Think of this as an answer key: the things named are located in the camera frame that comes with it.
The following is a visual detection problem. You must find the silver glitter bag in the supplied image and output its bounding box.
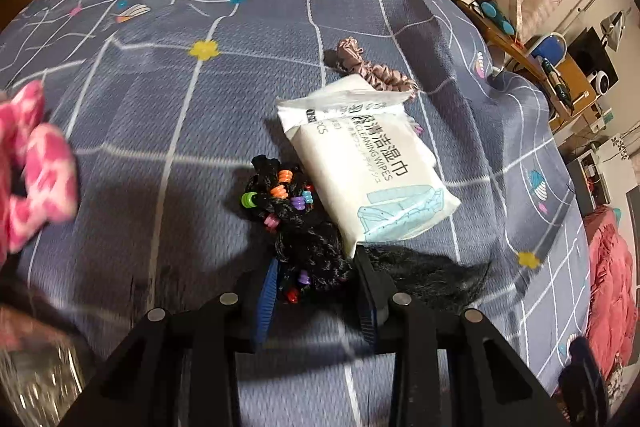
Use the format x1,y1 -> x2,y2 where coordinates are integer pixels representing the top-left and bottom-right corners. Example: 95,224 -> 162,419
0,302 -> 96,427

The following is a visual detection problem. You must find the dusty pink scrunchie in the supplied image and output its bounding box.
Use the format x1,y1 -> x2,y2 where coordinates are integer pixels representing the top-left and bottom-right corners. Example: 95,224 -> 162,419
325,37 -> 420,100

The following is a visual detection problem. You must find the teal round object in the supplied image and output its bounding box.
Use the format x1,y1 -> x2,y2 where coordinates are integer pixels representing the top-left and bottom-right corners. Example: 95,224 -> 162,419
472,0 -> 518,35

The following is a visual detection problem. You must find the wooden desk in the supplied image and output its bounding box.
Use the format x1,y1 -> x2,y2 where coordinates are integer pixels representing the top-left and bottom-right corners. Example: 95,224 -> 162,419
460,0 -> 601,132

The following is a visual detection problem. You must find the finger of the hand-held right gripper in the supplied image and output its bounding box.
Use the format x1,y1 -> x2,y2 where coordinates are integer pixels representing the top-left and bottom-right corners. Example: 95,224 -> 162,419
559,336 -> 610,425

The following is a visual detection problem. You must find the blue white chair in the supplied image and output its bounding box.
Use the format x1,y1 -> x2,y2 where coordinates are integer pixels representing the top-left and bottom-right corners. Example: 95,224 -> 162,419
527,33 -> 568,65

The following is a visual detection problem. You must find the pink blanket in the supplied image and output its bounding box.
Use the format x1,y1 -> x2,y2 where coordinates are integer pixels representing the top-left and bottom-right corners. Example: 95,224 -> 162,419
582,207 -> 636,388

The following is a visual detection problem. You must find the grey printed bed sheet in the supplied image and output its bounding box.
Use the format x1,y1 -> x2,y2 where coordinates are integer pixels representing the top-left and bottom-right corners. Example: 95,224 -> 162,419
0,0 -> 593,427

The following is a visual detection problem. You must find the white round device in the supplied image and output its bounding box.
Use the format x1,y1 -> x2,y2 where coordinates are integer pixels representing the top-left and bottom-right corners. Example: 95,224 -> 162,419
590,69 -> 618,95

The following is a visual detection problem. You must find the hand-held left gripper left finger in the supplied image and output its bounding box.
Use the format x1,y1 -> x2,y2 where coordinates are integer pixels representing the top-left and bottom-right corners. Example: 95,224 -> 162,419
67,259 -> 281,427

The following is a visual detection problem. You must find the white cabinet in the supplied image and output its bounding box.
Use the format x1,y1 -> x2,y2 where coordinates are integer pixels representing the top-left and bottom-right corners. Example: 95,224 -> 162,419
565,137 -> 636,212

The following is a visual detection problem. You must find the white wet wipes pack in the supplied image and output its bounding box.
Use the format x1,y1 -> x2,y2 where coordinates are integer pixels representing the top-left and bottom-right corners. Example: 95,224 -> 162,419
276,73 -> 462,259

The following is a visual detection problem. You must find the pink white patterned cloth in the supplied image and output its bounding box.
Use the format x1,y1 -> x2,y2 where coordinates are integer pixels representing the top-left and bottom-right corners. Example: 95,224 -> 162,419
0,79 -> 80,265

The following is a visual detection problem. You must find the black beaded braided wig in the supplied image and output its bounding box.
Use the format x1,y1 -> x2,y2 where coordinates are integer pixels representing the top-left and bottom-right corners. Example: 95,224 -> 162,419
240,154 -> 496,315

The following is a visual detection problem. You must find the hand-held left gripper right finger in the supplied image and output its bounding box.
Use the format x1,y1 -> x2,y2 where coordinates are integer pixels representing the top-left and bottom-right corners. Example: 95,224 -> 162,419
352,249 -> 568,427

